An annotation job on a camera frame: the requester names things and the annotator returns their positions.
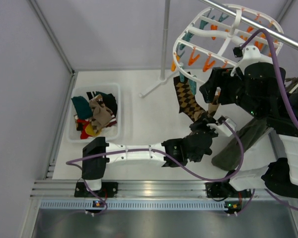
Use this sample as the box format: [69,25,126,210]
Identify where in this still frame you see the orange brown argyle sock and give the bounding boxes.
[173,76,205,122]

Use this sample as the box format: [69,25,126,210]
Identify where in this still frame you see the tan maroon striped sock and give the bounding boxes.
[92,109,117,127]

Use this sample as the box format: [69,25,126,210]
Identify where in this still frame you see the beige brown argyle sock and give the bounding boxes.
[89,94,107,116]

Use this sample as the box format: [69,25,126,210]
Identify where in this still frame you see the dark teal sock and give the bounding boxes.
[71,96,92,119]

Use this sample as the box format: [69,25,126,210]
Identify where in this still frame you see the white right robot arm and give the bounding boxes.
[199,62,298,198]

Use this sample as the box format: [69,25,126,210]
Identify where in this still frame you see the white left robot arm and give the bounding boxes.
[82,115,218,191]

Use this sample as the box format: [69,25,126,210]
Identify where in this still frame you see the white oval clip hanger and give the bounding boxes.
[171,4,283,82]

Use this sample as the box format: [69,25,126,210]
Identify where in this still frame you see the black socks pile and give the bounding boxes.
[86,91,118,115]

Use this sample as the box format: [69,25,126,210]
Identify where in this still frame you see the white drying rack stand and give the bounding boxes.
[139,0,171,99]

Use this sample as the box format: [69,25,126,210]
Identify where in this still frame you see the white plastic laundry basket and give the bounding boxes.
[67,83,121,143]

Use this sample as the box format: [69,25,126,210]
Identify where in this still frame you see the yellow red sock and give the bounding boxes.
[80,123,101,139]

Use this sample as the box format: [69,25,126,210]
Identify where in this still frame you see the red white sock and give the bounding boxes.
[74,115,89,131]

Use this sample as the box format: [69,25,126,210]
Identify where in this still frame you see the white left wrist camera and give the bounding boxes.
[207,117,237,137]

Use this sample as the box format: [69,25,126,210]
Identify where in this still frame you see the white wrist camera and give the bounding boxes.
[230,45,273,76]
[207,117,237,137]

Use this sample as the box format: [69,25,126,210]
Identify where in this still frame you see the dark green drawstring shorts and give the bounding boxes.
[211,71,298,172]

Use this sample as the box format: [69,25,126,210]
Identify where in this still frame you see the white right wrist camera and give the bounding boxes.
[230,45,273,76]

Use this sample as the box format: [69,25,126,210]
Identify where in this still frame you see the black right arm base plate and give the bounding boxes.
[205,182,251,198]

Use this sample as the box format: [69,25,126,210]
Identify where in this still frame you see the silver metal hanging rail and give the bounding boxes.
[203,0,298,54]

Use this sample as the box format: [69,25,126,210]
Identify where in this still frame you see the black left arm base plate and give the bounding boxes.
[74,182,118,198]

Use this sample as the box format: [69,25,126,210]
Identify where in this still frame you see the aluminium mounting rail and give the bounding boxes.
[29,179,298,200]

